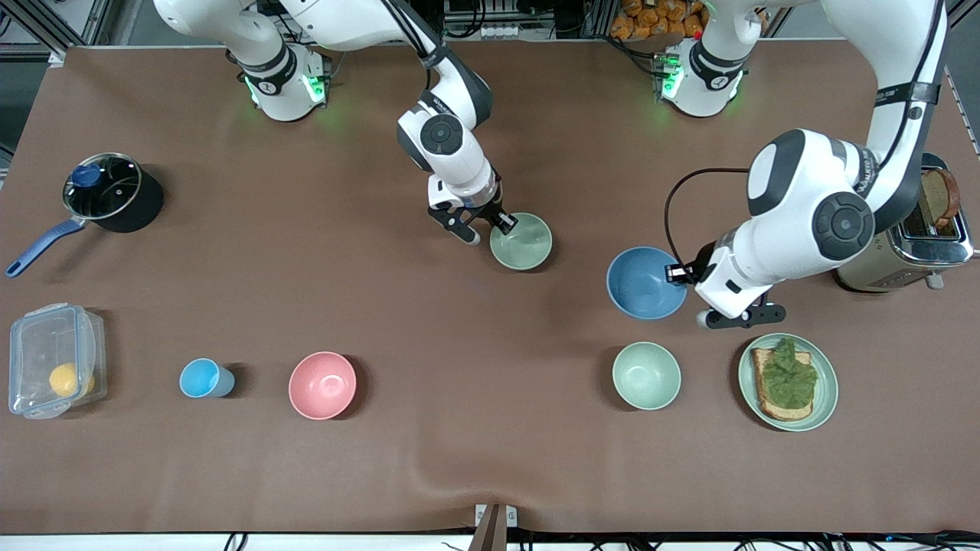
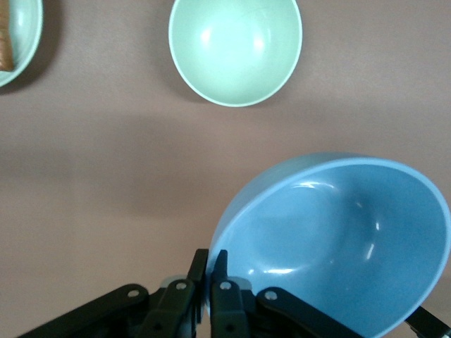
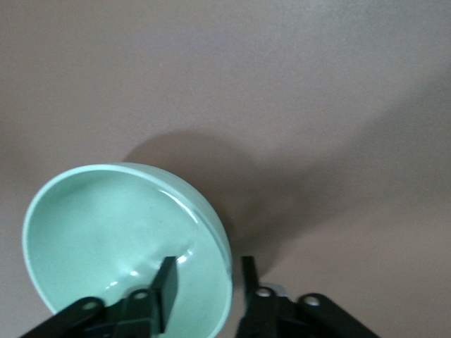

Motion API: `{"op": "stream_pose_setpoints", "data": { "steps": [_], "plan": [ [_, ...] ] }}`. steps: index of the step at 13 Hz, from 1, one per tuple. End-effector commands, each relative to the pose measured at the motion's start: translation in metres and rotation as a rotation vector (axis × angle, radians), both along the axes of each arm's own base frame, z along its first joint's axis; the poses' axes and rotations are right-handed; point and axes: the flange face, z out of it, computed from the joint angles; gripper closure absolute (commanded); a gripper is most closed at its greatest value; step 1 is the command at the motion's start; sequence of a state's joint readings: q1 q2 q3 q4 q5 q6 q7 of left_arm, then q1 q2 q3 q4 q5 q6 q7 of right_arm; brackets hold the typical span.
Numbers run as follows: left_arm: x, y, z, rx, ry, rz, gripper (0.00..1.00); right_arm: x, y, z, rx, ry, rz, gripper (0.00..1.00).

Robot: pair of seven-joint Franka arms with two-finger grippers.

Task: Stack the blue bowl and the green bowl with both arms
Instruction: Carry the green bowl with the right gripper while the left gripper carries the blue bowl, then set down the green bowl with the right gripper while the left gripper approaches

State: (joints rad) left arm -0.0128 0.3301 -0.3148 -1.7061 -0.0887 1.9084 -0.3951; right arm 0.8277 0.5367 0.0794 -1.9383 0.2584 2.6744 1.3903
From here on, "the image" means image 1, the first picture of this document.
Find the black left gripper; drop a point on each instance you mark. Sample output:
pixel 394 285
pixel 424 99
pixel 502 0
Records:
pixel 698 272

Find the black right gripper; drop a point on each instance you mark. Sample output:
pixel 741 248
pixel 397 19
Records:
pixel 491 212

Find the pale green bowl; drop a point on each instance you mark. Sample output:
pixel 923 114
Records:
pixel 646 375
pixel 524 245

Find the blue bowl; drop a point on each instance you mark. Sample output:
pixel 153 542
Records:
pixel 643 283

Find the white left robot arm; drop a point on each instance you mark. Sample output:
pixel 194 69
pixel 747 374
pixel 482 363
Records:
pixel 811 222

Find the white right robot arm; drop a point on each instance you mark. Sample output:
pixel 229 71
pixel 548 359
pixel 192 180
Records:
pixel 448 141

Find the pink bowl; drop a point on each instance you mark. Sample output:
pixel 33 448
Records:
pixel 322 385

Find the green lettuce leaf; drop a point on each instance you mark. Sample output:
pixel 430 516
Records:
pixel 788 379

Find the toast slice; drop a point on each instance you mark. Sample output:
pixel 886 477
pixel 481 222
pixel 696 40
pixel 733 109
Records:
pixel 781 413

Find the white power strip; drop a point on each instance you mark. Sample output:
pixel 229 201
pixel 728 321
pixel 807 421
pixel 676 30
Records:
pixel 501 31

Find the pale green plate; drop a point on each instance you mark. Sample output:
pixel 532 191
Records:
pixel 825 398

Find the brown table cloth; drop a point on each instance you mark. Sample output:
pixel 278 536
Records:
pixel 306 229

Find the bag of orange snacks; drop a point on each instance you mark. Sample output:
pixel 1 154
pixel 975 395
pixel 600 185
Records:
pixel 651 17

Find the cream and chrome toaster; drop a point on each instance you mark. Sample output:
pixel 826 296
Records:
pixel 930 249

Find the brown bread slice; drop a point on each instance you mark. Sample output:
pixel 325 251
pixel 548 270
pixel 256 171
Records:
pixel 938 195

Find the blue plastic cup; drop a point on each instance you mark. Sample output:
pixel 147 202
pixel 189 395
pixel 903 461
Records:
pixel 200 378

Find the yellow lemon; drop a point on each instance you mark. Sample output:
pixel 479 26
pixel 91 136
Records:
pixel 64 379

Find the clear plastic lidded container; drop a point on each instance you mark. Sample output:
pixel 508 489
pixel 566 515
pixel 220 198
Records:
pixel 38 344

